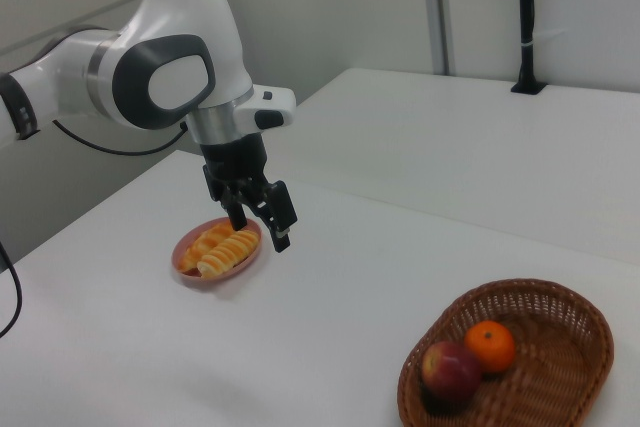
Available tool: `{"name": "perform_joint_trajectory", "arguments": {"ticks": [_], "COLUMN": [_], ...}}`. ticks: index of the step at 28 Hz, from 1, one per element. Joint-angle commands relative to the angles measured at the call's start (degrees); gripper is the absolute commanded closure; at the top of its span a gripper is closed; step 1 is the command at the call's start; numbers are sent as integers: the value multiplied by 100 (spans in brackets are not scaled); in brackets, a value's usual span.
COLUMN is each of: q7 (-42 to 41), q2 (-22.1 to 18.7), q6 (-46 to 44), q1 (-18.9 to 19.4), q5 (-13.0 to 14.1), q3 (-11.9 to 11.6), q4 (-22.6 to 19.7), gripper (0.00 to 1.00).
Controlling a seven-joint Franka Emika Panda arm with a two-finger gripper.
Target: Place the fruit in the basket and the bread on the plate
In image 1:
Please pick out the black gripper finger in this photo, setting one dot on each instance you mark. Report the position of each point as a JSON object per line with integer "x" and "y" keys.
{"x": 236, "y": 209}
{"x": 280, "y": 209}

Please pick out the red toy apple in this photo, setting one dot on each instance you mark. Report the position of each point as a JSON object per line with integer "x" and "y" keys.
{"x": 450, "y": 371}

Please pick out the pink plate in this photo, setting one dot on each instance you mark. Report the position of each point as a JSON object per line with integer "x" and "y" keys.
{"x": 250, "y": 259}

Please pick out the black pole with base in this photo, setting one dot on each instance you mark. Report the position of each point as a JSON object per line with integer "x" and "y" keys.
{"x": 525, "y": 22}

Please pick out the grey partition post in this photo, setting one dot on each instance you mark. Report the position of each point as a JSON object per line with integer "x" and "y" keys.
{"x": 436, "y": 7}

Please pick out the orange toy mandarin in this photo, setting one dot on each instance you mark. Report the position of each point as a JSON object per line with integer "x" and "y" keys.
{"x": 490, "y": 347}

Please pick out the braided toy croissant bread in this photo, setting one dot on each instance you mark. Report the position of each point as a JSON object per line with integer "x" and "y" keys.
{"x": 200, "y": 247}

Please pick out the striped toy bread roll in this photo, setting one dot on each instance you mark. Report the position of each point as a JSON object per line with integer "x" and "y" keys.
{"x": 230, "y": 253}

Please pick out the brown woven basket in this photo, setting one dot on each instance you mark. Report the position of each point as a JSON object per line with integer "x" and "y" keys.
{"x": 560, "y": 382}

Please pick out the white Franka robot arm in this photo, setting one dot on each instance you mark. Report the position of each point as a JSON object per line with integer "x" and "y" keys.
{"x": 185, "y": 17}

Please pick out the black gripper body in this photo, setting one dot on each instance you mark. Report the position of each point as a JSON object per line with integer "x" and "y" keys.
{"x": 235, "y": 162}

